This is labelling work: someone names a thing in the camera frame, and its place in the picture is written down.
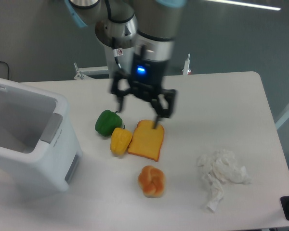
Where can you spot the green bell pepper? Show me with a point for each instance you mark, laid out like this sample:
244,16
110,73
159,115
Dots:
107,122

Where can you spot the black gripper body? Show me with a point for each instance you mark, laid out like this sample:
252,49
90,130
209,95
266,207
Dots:
145,83

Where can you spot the yellow bell pepper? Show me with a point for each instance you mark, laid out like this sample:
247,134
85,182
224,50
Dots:
120,140

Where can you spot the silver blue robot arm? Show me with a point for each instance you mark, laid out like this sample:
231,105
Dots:
102,5

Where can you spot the round knotted bread bun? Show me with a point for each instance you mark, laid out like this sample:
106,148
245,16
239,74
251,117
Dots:
152,181

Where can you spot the square toast bread slice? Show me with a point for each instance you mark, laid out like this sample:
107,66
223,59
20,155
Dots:
146,140

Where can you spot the crumpled white tissue paper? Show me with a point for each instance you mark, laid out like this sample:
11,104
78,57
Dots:
217,169

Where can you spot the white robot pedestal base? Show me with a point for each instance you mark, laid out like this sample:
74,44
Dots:
146,31

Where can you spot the white trash can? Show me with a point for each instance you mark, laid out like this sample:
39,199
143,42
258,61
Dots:
38,145

